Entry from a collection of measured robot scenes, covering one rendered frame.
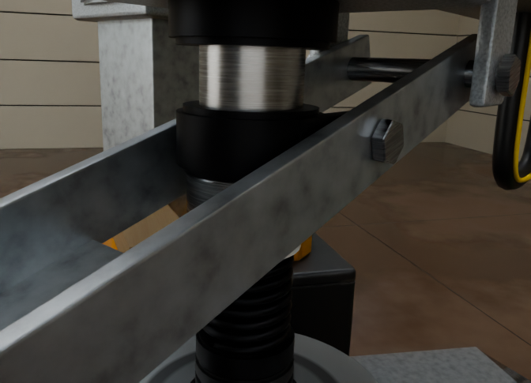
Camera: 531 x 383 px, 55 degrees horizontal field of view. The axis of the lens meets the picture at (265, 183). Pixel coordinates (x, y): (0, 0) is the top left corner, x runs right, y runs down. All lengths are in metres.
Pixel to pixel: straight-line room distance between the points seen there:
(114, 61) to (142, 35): 0.11
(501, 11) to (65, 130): 6.11
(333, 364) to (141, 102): 0.64
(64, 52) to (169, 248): 6.15
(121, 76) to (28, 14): 5.40
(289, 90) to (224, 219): 0.10
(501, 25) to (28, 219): 0.36
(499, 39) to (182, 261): 0.31
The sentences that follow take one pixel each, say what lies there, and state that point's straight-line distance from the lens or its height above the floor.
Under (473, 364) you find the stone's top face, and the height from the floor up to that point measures 0.82.
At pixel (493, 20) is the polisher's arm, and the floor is 1.12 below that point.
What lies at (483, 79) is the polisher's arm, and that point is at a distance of 0.43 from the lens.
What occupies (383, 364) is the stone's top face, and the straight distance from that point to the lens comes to 0.50.
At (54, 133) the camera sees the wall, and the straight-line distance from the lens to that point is 6.42.
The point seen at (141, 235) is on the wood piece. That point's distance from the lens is 0.78.
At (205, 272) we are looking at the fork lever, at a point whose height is 1.00.
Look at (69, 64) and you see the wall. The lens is 6.34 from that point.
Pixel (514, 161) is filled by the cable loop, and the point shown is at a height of 0.95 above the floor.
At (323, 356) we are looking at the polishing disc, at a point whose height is 0.85.
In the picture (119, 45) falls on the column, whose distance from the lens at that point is 1.01.
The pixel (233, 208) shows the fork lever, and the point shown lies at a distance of 0.23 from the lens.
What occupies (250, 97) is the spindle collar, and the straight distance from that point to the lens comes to 0.29.
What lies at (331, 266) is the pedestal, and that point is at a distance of 0.91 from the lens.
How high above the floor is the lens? 1.09
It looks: 14 degrees down
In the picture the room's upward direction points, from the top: 2 degrees clockwise
